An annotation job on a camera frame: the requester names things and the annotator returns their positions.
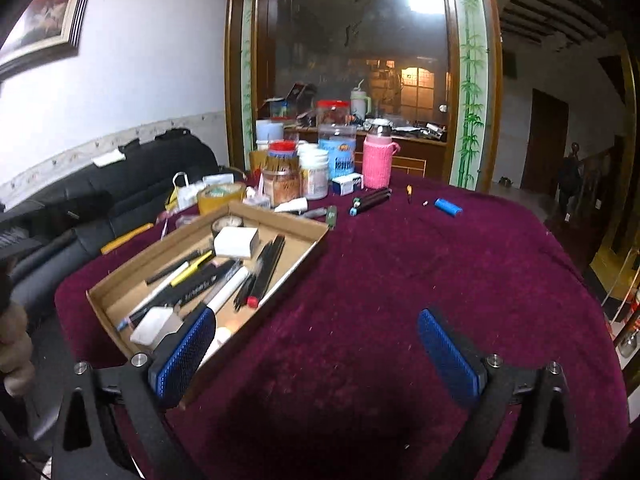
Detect white tube with dark end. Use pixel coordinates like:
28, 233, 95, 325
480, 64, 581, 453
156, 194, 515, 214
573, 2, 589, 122
202, 266, 250, 313

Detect black marker with red caps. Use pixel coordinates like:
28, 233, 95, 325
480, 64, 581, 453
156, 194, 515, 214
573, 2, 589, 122
247, 234, 287, 309

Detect bottle in pink knit sleeve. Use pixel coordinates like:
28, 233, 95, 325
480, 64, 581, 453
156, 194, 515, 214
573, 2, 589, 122
361, 118, 401, 190

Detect white paper bag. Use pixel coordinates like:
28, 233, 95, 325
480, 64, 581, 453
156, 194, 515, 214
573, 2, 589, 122
172, 171, 208, 211

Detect clear jar with red lid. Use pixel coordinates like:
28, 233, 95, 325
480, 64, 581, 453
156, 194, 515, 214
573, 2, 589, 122
316, 100, 357, 181

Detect pale plastic tub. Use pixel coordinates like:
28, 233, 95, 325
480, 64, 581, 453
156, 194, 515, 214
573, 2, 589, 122
255, 119, 286, 153

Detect framed wall picture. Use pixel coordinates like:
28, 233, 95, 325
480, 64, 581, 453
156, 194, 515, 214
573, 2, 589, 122
0, 0, 101, 78

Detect small blue white box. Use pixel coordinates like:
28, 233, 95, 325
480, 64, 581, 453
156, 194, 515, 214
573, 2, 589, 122
331, 172, 364, 196

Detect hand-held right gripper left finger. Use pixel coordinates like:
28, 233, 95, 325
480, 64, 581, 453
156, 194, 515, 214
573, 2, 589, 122
52, 305, 218, 480

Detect shallow cardboard box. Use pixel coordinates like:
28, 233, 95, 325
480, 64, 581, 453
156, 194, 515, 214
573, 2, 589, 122
86, 200, 331, 408

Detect black sofa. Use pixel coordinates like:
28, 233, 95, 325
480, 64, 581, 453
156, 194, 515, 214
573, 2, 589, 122
0, 127, 246, 331

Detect white tumbler cup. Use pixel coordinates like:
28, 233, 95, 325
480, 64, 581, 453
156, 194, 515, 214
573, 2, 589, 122
350, 87, 373, 118

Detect black gel pen clear tip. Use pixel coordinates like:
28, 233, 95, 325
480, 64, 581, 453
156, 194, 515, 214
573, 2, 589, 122
252, 239, 275, 281

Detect brown packing tape roll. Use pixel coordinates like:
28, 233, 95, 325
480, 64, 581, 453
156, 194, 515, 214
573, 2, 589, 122
196, 183, 247, 216

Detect white plug charger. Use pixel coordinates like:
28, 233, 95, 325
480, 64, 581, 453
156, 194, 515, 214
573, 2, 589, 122
213, 226, 260, 260

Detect black marker with white print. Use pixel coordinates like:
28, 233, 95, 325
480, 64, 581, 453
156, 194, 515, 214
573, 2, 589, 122
165, 260, 236, 311

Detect person's left hand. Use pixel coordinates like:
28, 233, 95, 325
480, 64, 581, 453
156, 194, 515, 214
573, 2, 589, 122
0, 305, 36, 398

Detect black marker with green cap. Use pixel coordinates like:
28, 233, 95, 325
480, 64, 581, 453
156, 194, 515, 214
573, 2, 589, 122
350, 192, 393, 217

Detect wooden door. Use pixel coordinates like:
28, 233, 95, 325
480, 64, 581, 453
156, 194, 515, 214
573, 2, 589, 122
520, 87, 571, 196

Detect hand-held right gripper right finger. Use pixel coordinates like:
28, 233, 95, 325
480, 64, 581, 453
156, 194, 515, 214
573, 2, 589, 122
417, 307, 581, 480

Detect bamboo painted panel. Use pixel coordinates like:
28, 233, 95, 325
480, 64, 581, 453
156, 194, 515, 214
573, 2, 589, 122
240, 0, 256, 153
447, 0, 493, 192

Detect white jar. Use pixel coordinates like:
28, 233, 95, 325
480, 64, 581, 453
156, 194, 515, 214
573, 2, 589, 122
297, 147, 331, 201

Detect long white stylus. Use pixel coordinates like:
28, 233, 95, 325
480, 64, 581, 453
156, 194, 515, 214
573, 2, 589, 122
117, 260, 191, 331

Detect yellow black pen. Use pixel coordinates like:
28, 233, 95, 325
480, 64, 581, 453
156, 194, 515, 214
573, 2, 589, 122
170, 250, 215, 288

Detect maroon velvet tablecloth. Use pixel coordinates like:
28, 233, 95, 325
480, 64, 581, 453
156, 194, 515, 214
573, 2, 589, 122
54, 175, 628, 480

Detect toothpick jar with red lid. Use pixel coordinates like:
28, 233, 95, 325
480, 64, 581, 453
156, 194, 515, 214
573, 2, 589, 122
261, 141, 302, 207

